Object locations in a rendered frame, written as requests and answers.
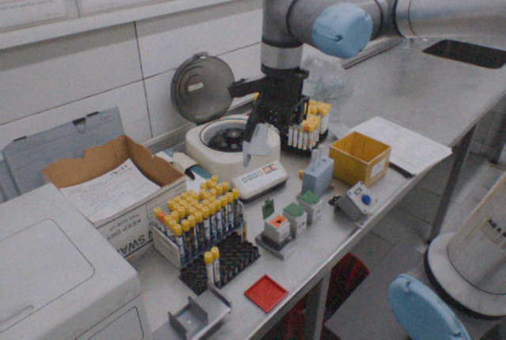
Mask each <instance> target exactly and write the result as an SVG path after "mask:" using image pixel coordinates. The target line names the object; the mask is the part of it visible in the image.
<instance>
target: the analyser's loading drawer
mask: <svg viewBox="0 0 506 340"><path fill-rule="evenodd" d="M187 299H188V304H186V305H185V306H184V307H182V308H181V309H180V310H179V311H178V312H176V313H175V314H174V315H173V314H172V313H171V312H170V311H168V312H167V313H168V320H167V321H166V322H164V323H163V325H162V326H160V327H159V328H158V329H156V330H155V331H154V332H153V333H152V336H153V340H197V339H198V338H200V337H202V336H203V335H204V334H205V333H206V332H207V331H208V330H209V329H210V328H211V327H213V326H214V325H215V324H216V323H217V322H218V321H220V320H221V319H222V318H223V317H224V316H225V315H226V314H227V313H228V314H230V315H231V314H232V313H233V306H232V300H231V299H230V298H228V297H227V296H226V295H225V294H223V292H222V291H220V290H219V288H217V287H216V286H215V285H214V284H213V283H212V282H210V281H209V282H208V290H206V291H205V292H204V293H202V294H201V295H200V296H198V297H197V298H196V299H193V298H192V297H191V296H188V298H187ZM188 321H190V322H191V324H190V325H188V324H187V322H188Z"/></svg>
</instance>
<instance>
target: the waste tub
mask: <svg viewBox="0 0 506 340"><path fill-rule="evenodd" d="M329 147H330V152H329V153H328V158H330V159H333V160H334V168H333V174H332V176H333V177H334V178H335V179H338V180H340V181H342V182H343V183H346V184H348V185H349V186H351V187H354V186H355V185H356V184H357V183H359V182H362V183H363V184H364V185H365V186H366V187H367V188H369V187H370V186H371V185H373V184H374V183H375V182H377V181H378V180H379V179H381V178H382V177H383V176H384V175H385V174H386V171H387V168H388V165H389V161H390V157H391V151H392V148H393V147H394V146H392V145H388V144H386V143H384V142H381V141H378V140H376V139H374V138H371V137H369V136H367V135H365V134H362V133H360V132H356V131H353V132H351V133H350V134H347V135H346V136H345V137H343V138H341V139H339V140H337V141H336V142H334V143H333V144H331V145H329Z"/></svg>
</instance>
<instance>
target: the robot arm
mask: <svg viewBox="0 0 506 340"><path fill-rule="evenodd" d="M454 36H506V0H264V3H263V18H262V39H261V51H260V61H261V71H262V72H263V74H260V76H257V77H250V78H248V79H244V78H243V79H240V80H237V81H234V82H233V83H231V84H232V85H230V86H229V87H227V90H228V93H229V95H230V97H231V98H235V97H237V98H240V97H243V96H246V95H248V94H252V93H259V95H258V96H257V98H256V100H255V102H254V105H253V108H252V110H251V113H250V115H249V116H248V118H247V122H246V126H245V131H244V138H243V140H244V143H243V162H244V167H247V165H248V163H249V160H250V159H251V155H255V156H261V157H268V156H269V155H270V154H271V151H272V148H271V146H270V144H269V143H268V141H267V140H266V136H267V134H268V127H267V126H266V124H264V123H261V121H263V122H264V121H265V120H266V123H269V124H271V125H274V128H277V129H278V131H280V132H282V133H283V134H284V136H286V137H287V136H288V134H289V128H290V127H291V128H296V129H300V130H302V129H303V126H302V124H301V123H302V122H303V119H305V120H307V117H308V108H309V102H310V96H308V95H304V94H302V90H303V83H304V80H306V79H307V78H309V73H310V70H308V69H305V68H302V67H300V64H301V60H302V54H303V47H304V43H305V44H306V45H308V46H310V47H313V48H315V49H317V50H319V51H320V52H322V53H324V54H325V55H329V56H334V57H337V58H339V59H352V58H354V57H356V56H357V53H358V52H362V51H363V50H364V48H365V47H367V45H368V43H369V42H372V41H376V40H383V39H398V38H422V37H454ZM306 104H307V108H306V113H305V114H304V111H305V105H306ZM388 300H389V304H390V306H391V309H392V311H393V314H394V316H395V318H396V319H397V321H398V323H399V324H400V326H401V327H402V329H403V330H404V331H405V332H406V333H407V334H408V335H409V336H410V337H411V338H412V339H413V340H506V171H505V172H504V174H503V175H502V176H501V177H500V178H499V180H498V181H497V183H496V184H495V185H494V186H493V188H492V189H491V190H490V191H489V193H488V194H487V195H486V196H485V197H484V198H483V199H482V201H481V202H480V203H478V205H477V206H476V207H475V208H474V209H473V210H471V213H470V215H469V216H467V217H466V219H465V221H464V223H463V224H462V225H461V226H460V228H459V229H458V230H457V232H447V233H444V234H441V235H439V236H438V237H437V238H436V239H434V240H433V241H432V243H431V244H430V245H429V246H428V247H427V248H426V250H425V251H424V253H423V254H422V255H421V257H420V258H419V259H418V260H417V261H416V262H415V264H413V265H412V266H411V268H410V269H409V270H408V271H407V272H405V273H404V274H400V275H398V276H397V277H396V279H395V280H394V281H393V282H392V283H391V285H390V287H389V290H388Z"/></svg>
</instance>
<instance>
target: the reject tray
mask: <svg viewBox="0 0 506 340"><path fill-rule="evenodd" d="M288 295H289V291H288V290H286V289H285V288H283V287H281V286H280V285H279V284H278V283H277V282H275V281H274V280H273V279H272V278H271V277H269V276H268V275H267V274H264V275H263V276H262V277H261V278H260V279H259V280H258V281H256V282H255V283H254V284H253V285H252V286H250V287H249V288H248V289H247V290H246V291H244V296H246V297H247V298H248V299H249V300H251V301H252V302H253V303H254V304H255V305H258V306H259V307H260V308H261V309H262V310H263V311H264V312H265V313H266V314H268V313H269V312H270V311H271V310H272V309H273V308H274V307H275V306H276V305H277V304H278V303H280V302H281V301H282V300H284V299H285V298H286V297H287V296H288Z"/></svg>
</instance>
